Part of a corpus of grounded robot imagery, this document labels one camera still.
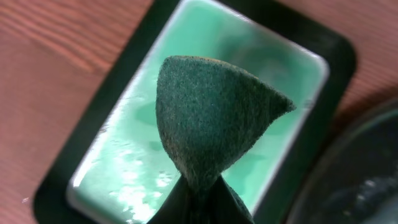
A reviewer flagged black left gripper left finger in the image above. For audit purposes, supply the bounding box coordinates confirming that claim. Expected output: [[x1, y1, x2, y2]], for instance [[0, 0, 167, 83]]
[[147, 176, 191, 224]]

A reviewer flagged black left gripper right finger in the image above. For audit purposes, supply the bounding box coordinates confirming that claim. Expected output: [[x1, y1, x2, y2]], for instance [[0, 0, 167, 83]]
[[206, 176, 254, 224]]

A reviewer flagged green and yellow sponge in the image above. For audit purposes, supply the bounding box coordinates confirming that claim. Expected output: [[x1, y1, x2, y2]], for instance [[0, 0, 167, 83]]
[[155, 55, 295, 192]]

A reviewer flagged round black serving tray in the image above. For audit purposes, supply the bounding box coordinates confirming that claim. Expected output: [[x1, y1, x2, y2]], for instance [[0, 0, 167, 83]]
[[286, 99, 397, 224]]

